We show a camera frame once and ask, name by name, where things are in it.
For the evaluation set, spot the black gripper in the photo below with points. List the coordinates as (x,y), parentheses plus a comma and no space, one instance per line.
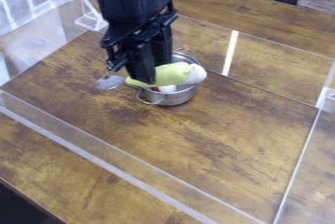
(140,45)

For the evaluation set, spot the green handled metal spoon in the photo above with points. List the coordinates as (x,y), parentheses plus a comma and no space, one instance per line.
(113,81)

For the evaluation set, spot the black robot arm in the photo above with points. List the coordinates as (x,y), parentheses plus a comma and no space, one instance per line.
(116,8)

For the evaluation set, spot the red white toy mushroom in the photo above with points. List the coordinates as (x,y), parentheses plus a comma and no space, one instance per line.
(177,74)

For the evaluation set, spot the small steel pot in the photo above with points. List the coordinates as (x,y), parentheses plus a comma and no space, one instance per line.
(185,92)

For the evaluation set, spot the clear acrylic front barrier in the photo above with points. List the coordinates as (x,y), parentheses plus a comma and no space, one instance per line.
(179,193)

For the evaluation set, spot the clear acrylic barrier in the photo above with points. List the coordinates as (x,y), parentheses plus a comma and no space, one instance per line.
(309,201)
(179,193)

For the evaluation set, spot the clear acrylic right barrier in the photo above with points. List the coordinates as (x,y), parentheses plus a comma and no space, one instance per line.
(309,201)

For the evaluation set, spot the clear acrylic triangle bracket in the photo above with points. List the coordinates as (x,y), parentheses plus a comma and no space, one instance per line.
(92,19)

